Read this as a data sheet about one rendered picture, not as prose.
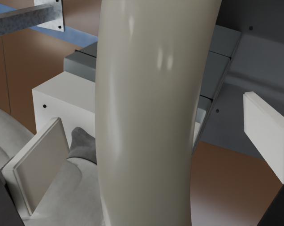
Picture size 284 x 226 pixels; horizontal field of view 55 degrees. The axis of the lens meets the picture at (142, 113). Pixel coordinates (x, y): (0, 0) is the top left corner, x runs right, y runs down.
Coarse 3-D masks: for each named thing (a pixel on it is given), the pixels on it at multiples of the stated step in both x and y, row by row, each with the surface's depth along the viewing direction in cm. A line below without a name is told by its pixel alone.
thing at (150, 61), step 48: (144, 0) 6; (192, 0) 6; (144, 48) 6; (192, 48) 6; (96, 96) 7; (144, 96) 6; (192, 96) 7; (96, 144) 8; (144, 144) 7; (192, 144) 8; (144, 192) 7
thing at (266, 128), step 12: (252, 96) 17; (252, 108) 17; (264, 108) 15; (252, 120) 17; (264, 120) 15; (276, 120) 14; (252, 132) 17; (264, 132) 15; (276, 132) 13; (264, 144) 15; (276, 144) 14; (264, 156) 16; (276, 156) 14; (276, 168) 14
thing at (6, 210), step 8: (0, 184) 12; (0, 192) 12; (0, 200) 11; (8, 200) 11; (0, 208) 11; (8, 208) 11; (0, 216) 10; (8, 216) 10; (16, 216) 10; (0, 224) 10; (8, 224) 10; (16, 224) 10; (24, 224) 10
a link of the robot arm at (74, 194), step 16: (80, 160) 60; (64, 176) 54; (80, 176) 56; (96, 176) 58; (48, 192) 50; (64, 192) 52; (80, 192) 54; (96, 192) 56; (48, 208) 49; (64, 208) 50; (80, 208) 52; (96, 208) 55; (32, 224) 47; (48, 224) 48; (64, 224) 49; (80, 224) 51; (96, 224) 54
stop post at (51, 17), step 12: (36, 0) 161; (48, 0) 158; (60, 0) 155; (12, 12) 139; (24, 12) 141; (36, 12) 148; (48, 12) 156; (60, 12) 158; (0, 24) 129; (12, 24) 135; (24, 24) 142; (36, 24) 150; (48, 24) 166; (60, 24) 162
